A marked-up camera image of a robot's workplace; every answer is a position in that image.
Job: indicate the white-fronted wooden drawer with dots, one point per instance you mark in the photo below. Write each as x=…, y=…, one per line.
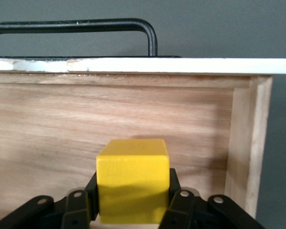
x=62, y=119

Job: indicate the yellow cube block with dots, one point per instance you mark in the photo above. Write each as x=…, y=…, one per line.
x=133, y=176

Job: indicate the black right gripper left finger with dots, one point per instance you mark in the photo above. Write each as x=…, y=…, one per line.
x=71, y=210

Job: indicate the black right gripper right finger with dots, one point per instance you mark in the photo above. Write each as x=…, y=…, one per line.
x=186, y=210

